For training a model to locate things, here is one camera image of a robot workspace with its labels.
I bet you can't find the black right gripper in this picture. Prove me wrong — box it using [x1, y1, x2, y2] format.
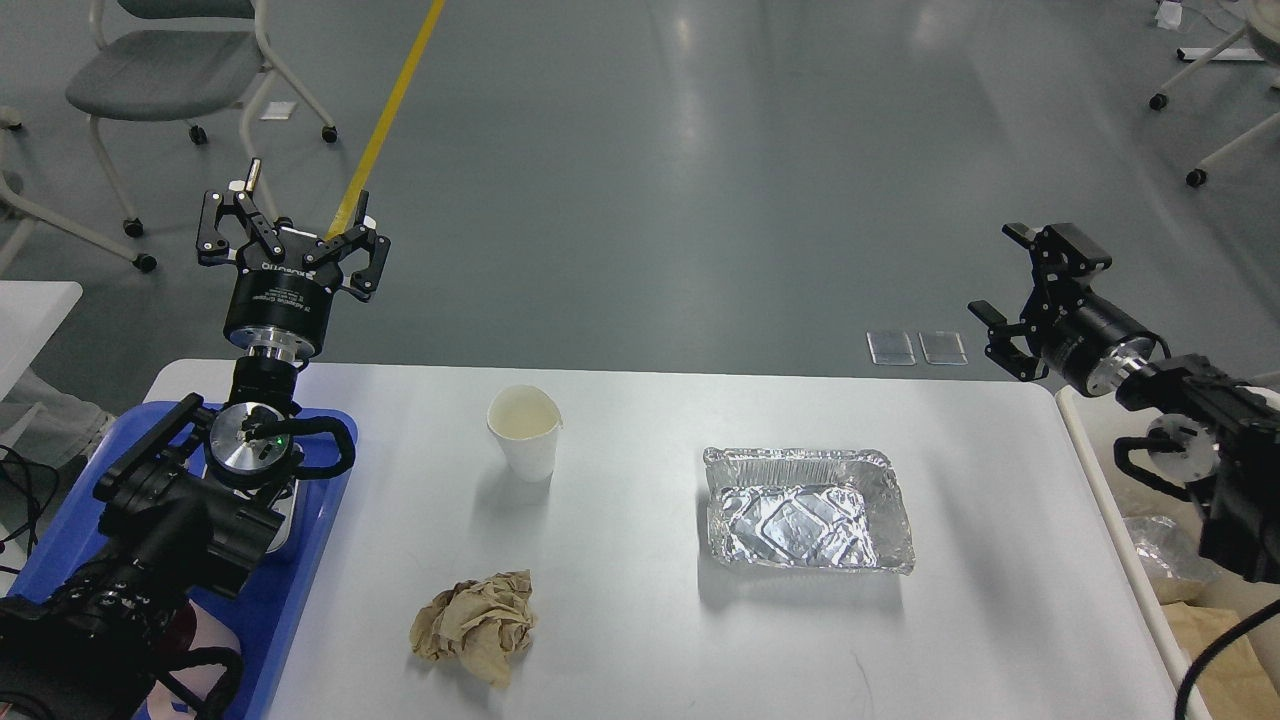
[966, 223, 1164, 397]

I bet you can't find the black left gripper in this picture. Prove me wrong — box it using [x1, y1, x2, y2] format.
[196, 158, 392, 361]

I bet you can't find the aluminium foil container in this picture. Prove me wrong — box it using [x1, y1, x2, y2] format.
[703, 447, 916, 577]

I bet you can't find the stainless steel rectangular tray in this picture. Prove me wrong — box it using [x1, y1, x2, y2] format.
[265, 479, 300, 562]

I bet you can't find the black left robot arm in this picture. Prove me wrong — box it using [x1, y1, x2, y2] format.
[1, 160, 390, 719]

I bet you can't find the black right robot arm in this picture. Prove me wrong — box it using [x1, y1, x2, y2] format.
[968, 223, 1279, 584]

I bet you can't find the clear floor plate right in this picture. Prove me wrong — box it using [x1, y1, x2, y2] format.
[916, 331, 968, 366]

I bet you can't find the clear floor plate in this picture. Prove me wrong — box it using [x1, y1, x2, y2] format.
[867, 331, 916, 366]
[916, 331, 968, 366]

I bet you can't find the clear floor plate left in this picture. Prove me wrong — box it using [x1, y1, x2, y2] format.
[867, 331, 916, 366]

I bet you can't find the blue plastic tray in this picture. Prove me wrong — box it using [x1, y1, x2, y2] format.
[9, 401, 349, 719]

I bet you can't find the grey office chair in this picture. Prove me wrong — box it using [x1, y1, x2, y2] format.
[65, 1, 339, 238]

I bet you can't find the white side table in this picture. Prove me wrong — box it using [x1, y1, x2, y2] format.
[1, 281, 83, 398]

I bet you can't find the white paper cup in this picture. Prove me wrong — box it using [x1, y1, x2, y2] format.
[486, 386, 563, 482]

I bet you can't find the person in white clothes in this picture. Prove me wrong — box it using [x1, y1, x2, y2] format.
[1, 369, 116, 468]

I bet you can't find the white plastic bin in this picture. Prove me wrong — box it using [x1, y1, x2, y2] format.
[1055, 388, 1279, 694]

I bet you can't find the white chair base right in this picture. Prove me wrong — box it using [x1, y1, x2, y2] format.
[1148, 0, 1280, 190]

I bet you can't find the crumpled brown paper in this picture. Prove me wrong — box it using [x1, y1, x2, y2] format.
[410, 569, 538, 689]

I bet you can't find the black cables left edge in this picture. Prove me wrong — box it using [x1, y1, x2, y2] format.
[0, 445, 61, 573]

